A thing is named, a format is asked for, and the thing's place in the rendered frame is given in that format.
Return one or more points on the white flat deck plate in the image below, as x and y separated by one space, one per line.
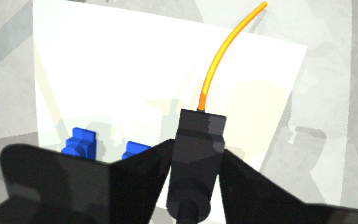
111 83

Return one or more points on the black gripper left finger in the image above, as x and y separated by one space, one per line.
121 192

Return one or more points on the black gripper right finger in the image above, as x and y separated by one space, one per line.
248 197

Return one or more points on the black micro servo with orange cable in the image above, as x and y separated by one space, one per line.
198 150

